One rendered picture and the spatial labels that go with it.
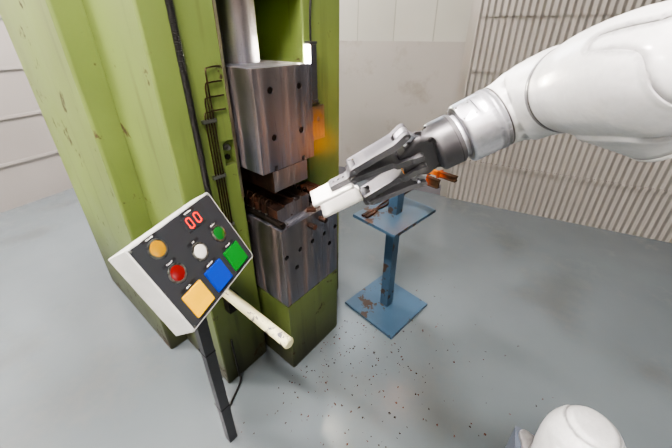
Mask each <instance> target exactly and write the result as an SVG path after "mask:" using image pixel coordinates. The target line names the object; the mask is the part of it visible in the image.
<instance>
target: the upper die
mask: <svg viewBox="0 0 672 448"><path fill-rule="evenodd" d="M240 169H241V176H242V179H244V180H246V181H249V182H251V183H253V184H256V185H258V186H260V187H263V188H265V189H267V190H270V191H272V192H274V193H276V192H278V191H280V190H282V189H285V188H287V187H289V186H291V185H294V184H296V183H298V182H300V181H302V180H305V179H307V178H308V175H307V159H305V160H304V159H302V161H300V162H297V163H295V164H292V165H290V166H287V167H284V168H282V169H279V170H276V169H275V171H274V172H272V173H269V174H267V175H264V176H263V175H260V174H258V173H255V172H253V171H250V170H248V169H245V168H243V167H240Z"/></svg>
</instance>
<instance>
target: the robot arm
mask: <svg viewBox="0 0 672 448"><path fill-rule="evenodd" d="M447 113H448V115H442V116H440V117H438V118H436V119H434V120H432V121H430V122H428V123H426V124H425V125H424V127H423V130H422V131H416V132H413V133H412V132H410V131H409V130H407V128H406V127H405V125H404V124H403V123H400V124H398V125H397V126H396V127H395V128H394V129H393V130H392V131H391V132H390V133H389V134H388V135H386V136H384V137H383V138H381V139H379V140H378V141H376V142H374V143H373V144H371V145H369V146H368V147H366V148H365V149H363V150H361V151H360V152H358V153H356V154H355V155H353V156H351V157H350V158H348V159H347V160H346V164H347V165H346V166H345V168H346V172H344V173H342V174H340V175H338V176H336V177H334V178H332V179H330V180H329V181H328V183H326V184H324V185H322V186H320V187H318V188H316V189H314V190H312V191H310V195H311V199H312V203H313V206H314V207H315V208H316V207H318V206H321V210H322V213H323V216H324V218H326V217H328V216H331V215H333V214H335V213H337V212H339V211H341V210H343V209H345V208H348V207H351V206H353V205H355V204H357V203H359V202H361V201H364V204H365V205H369V204H371V205H376V204H378V203H380V202H383V201H385V200H388V199H390V198H393V197H395V196H398V195H400V194H403V193H405V192H407V191H410V190H412V189H416V188H422V187H425V186H427V184H428V183H427V181H426V176H427V174H429V173H431V172H432V171H433V170H434V169H436V168H437V167H442V168H443V169H449V168H451V167H453V166H456V165H458V164H460V163H462V162H464V161H466V160H467V158H468V157H469V158H470V159H471V160H474V161H477V160H480V159H482V158H484V157H486V156H488V155H490V154H492V153H494V152H497V151H499V150H501V149H504V148H507V147H508V146H509V145H512V144H514V143H517V142H520V141H524V140H530V139H532V140H538V139H542V138H545V137H549V136H552V135H557V134H563V133H568V134H571V135H574V136H575V137H576V139H577V140H579V141H582V142H586V143H589V144H592V145H595V146H598V147H601V148H604V149H607V150H610V151H613V152H616V153H619V154H622V155H624V156H627V157H630V158H632V159H634V160H636V161H640V162H658V161H663V160H667V159H671V158H672V0H668V1H663V2H659V3H655V4H651V5H647V6H644V7H641V8H638V9H635V10H632V11H629V12H626V13H624V14H621V15H618V16H616V17H613V18H611V19H608V20H606V21H603V22H601V23H599V24H597V25H594V26H592V27H590V28H588V29H586V30H584V31H582V32H580V33H578V34H577V35H575V36H573V37H571V38H570V39H568V40H567V41H565V42H564V43H562V44H561V45H557V46H553V47H551V48H548V49H546V50H544V51H542V52H540V53H538V54H536V55H534V56H532V57H530V58H528V59H526V60H524V61H523V62H521V63H519V64H518V65H516V66H514V67H513V68H512V69H510V70H509V71H507V72H505V73H504V74H502V75H501V76H500V77H499V78H497V79H496V80H495V81H494V82H493V83H492V84H490V85H489V86H487V87H486V88H484V89H482V90H479V91H477V92H475V93H474V94H472V95H470V96H468V97H466V98H465V99H463V100H461V101H459V102H457V103H455V104H453V105H451V106H450V107H449V108H448V111H447ZM402 170H403V171H402ZM403 172H404V173H403ZM357 173H358V174H357ZM381 173H382V174H381ZM379 174H381V175H379ZM376 175H379V176H377V177H376V178H374V179H372V180H371V181H369V182H368V183H366V184H364V185H363V186H361V187H360V188H359V187H358V185H355V186H354V184H355V183H358V182H360V181H363V180H366V179H368V178H371V177H373V176H376ZM369 202H370V203H369ZM518 436H519V439H520V443H521V448H626V446H625V443H624V441H623V438H622V436H621V435H620V433H619V431H618V430H617V428H616V427H615V426H614V425H613V424H612V423H611V422H610V421H609V420H608V419H607V418H606V417H604V416H603V415H602V414H600V413H599V412H597V411H595V410H594V409H591V408H589V407H586V406H580V405H563V406H561V407H558V408H556V409H554V410H552V411H551V412H550V413H549V414H548V415H547V416H546V417H545V419H544V420H543V421H542V423H541V424H540V426H539V428H538V430H537V432H536V434H535V436H534V435H533V434H531V433H530V432H528V431H527V430H524V429H522V430H520V432H519V434H518Z"/></svg>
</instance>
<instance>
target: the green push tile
mask: <svg viewBox="0 0 672 448"><path fill-rule="evenodd" d="M223 255H224V256H225V258H226V259H227V260H228V262H229V263H230V264H231V266H232V267H233V268H234V270H235V271H237V270H238V269H239V268H240V267H241V265H242V264H243V263H244V262H245V260H246V259H247V258H248V256H247V255H246V253H245V252H244V250H243V249H242V248H241V246H240V245H239V244H238V242H237V241H234V242H233V243H232V244H231V245H230V246H229V247H228V248H227V249H226V250H225V252H224V253H223Z"/></svg>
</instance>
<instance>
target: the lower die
mask: <svg viewBox="0 0 672 448"><path fill-rule="evenodd" d="M242 183H243V188H244V187H245V188H247V191H249V190H252V191H253V194H254V193H258V194H259V197H260V196H264V197H265V200H267V199H271V200H272V205H270V201H269V200H268V201H267V202H266V207H267V213H268V215H269V216H271V217H273V218H275V219H277V220H279V221H281V222H283V221H285V220H286V219H288V218H290V217H292V216H294V215H295V214H297V213H299V212H301V211H303V210H305V209H306V207H309V195H308V193H307V192H304V191H303V192H301V190H299V189H297V188H296V190H294V187H291V186H290V187H287V188H285V189H284V190H286V191H289V192H291V193H294V194H296V195H298V196H300V199H298V200H296V201H295V200H294V198H292V197H289V196H287V195H285V194H282V193H280V192H276V193H274V192H272V191H270V190H267V189H265V188H263V187H260V186H258V185H256V184H253V183H251V182H249V181H246V180H244V179H242ZM248 202H249V206H251V207H253V203H252V194H251V192H249V193H248ZM264 203H265V202H264V198H263V197H262V198H261V199H260V207H261V212H263V213H265V205H264ZM254 205H255V209H257V210H259V205H258V196H257V195H254ZM291 214H293V215H292V216H291Z"/></svg>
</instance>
